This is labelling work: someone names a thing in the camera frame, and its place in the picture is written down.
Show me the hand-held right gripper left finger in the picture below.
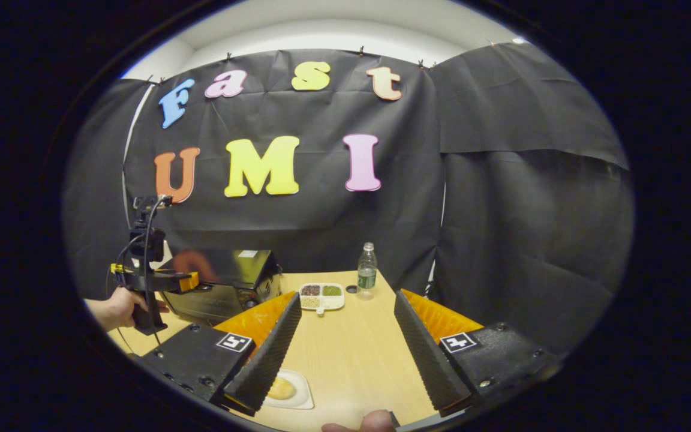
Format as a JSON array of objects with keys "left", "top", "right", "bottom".
[{"left": 140, "top": 292, "right": 302, "bottom": 416}]

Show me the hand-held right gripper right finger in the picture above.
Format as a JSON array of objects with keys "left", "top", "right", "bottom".
[{"left": 393, "top": 289, "right": 562, "bottom": 418}]

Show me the golden bread bun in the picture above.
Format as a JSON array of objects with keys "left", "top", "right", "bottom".
[{"left": 268, "top": 377, "right": 296, "bottom": 401}]

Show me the black electric oven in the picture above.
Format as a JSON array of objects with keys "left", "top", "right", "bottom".
[{"left": 163, "top": 249, "right": 283, "bottom": 325}]

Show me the white divided food tray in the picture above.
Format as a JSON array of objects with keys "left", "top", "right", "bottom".
[{"left": 299, "top": 283, "right": 345, "bottom": 316}]

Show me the white square plate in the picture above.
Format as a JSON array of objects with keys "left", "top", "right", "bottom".
[{"left": 262, "top": 369, "right": 314, "bottom": 410}]

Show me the clear plastic water bottle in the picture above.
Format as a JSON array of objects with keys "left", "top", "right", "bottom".
[{"left": 357, "top": 242, "right": 377, "bottom": 299}]

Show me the row of cloth clips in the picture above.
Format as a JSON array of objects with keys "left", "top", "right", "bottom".
[{"left": 148, "top": 45, "right": 496, "bottom": 85}]

